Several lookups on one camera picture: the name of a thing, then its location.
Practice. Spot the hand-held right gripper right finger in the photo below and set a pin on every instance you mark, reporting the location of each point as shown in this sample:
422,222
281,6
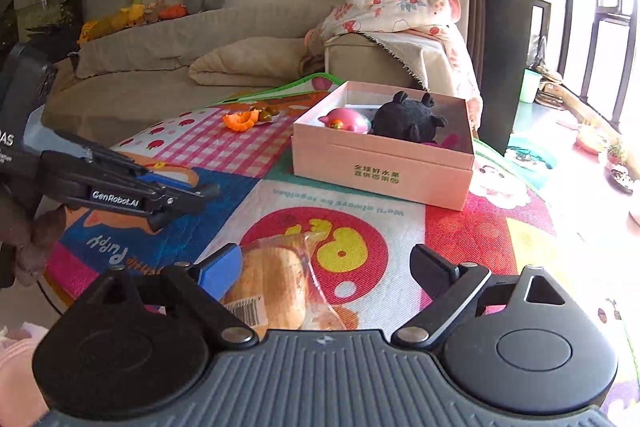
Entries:
430,269

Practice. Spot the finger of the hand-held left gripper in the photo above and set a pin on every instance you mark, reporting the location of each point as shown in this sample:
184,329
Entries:
100,153
110,194

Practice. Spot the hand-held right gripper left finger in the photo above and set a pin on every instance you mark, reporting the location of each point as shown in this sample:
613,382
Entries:
220,272

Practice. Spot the packaged bread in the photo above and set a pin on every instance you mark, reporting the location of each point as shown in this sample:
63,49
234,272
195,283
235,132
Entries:
280,277

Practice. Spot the pink cardboard box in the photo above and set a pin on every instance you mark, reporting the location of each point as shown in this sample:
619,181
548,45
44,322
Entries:
380,167

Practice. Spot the black plush toy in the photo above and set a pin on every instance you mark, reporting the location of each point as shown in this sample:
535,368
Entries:
405,119

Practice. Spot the pink squishy toy figure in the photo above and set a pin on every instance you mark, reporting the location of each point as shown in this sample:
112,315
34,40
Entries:
350,119

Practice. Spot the person's left hand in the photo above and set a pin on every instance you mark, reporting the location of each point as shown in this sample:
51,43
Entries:
35,237

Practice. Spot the beige sofa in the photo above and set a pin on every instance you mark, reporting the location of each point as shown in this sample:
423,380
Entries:
125,97

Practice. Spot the dark printed board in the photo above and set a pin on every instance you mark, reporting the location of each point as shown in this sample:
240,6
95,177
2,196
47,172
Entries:
50,14

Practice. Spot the yellow striped plush toy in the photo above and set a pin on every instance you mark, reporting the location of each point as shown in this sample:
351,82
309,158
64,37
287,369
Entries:
92,32

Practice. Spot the colourful printed play mat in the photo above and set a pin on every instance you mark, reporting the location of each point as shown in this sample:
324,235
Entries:
320,212

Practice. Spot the orange toy pumpkin slice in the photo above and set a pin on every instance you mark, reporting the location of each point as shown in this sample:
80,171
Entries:
239,122

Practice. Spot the teal round container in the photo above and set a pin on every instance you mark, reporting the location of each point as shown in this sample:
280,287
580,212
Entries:
530,157

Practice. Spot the brown plush toy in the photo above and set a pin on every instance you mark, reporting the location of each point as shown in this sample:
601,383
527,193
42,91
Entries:
154,12

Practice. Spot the orange carrot plush toy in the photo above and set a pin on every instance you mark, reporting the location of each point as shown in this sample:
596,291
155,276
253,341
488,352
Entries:
175,11

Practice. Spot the brown green toy fruit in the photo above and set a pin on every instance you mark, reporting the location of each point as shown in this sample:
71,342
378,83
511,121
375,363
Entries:
265,113

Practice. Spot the pink clothing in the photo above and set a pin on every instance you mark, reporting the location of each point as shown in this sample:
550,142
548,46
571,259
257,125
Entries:
17,377

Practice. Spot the green cup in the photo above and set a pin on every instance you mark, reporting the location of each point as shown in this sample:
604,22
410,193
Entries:
530,87

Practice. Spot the cream fringed cloth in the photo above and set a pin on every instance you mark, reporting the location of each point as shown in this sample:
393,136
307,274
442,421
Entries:
415,52

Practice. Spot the small potted plant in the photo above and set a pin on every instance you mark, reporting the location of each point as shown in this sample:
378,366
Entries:
622,167

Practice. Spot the wooden branch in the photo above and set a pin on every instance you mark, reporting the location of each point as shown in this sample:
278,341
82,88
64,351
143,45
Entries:
575,102

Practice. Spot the dark curtain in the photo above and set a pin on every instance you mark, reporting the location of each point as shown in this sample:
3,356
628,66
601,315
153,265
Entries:
500,32

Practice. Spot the floral print blanket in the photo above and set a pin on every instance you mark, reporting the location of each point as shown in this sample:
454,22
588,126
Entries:
390,7

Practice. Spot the window frame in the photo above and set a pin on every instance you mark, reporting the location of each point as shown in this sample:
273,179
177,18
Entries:
617,22

